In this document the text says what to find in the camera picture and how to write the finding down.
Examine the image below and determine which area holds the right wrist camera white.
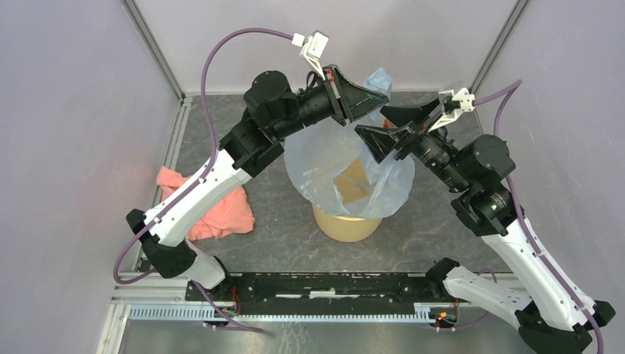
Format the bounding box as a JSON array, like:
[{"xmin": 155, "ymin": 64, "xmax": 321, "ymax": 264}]
[{"xmin": 425, "ymin": 88, "xmax": 475, "ymax": 132}]

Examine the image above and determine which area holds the white slotted cable duct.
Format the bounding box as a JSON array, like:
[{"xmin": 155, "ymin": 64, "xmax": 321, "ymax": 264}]
[{"xmin": 128, "ymin": 305, "xmax": 440, "ymax": 325}]

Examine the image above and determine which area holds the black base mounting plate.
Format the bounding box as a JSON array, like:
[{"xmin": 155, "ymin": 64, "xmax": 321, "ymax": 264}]
[{"xmin": 207, "ymin": 272, "xmax": 457, "ymax": 316}]

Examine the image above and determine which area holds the yellow plastic trash bin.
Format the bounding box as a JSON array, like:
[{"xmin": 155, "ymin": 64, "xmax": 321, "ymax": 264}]
[{"xmin": 312, "ymin": 158, "xmax": 382, "ymax": 243}]

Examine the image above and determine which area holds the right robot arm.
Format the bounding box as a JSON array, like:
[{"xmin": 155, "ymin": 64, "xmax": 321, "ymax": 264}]
[{"xmin": 355, "ymin": 101, "xmax": 615, "ymax": 353}]

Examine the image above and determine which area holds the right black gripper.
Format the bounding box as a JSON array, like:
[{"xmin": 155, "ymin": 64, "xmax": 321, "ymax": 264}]
[{"xmin": 355, "ymin": 94, "xmax": 472, "ymax": 192}]

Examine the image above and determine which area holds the translucent blue plastic trash bag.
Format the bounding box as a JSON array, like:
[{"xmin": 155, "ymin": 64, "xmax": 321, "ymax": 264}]
[{"xmin": 283, "ymin": 67, "xmax": 416, "ymax": 221}]

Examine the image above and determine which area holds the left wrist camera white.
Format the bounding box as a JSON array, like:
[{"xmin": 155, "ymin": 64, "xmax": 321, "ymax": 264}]
[{"xmin": 291, "ymin": 30, "xmax": 329, "ymax": 80}]

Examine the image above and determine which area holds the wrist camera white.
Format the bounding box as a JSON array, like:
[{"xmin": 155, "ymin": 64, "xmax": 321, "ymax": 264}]
[
  {"xmin": 425, "ymin": 88, "xmax": 475, "ymax": 132},
  {"xmin": 291, "ymin": 30, "xmax": 329, "ymax": 80}
]

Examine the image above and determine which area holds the pink cloth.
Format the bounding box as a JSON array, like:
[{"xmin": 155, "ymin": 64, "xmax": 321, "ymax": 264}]
[{"xmin": 156, "ymin": 166, "xmax": 256, "ymax": 241}]

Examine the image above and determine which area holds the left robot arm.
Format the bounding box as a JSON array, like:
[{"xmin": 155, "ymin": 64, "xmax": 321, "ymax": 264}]
[{"xmin": 126, "ymin": 65, "xmax": 389, "ymax": 301}]

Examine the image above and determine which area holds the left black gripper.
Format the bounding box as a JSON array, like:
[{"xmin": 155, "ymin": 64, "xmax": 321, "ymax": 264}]
[{"xmin": 273, "ymin": 66, "xmax": 391, "ymax": 140}]

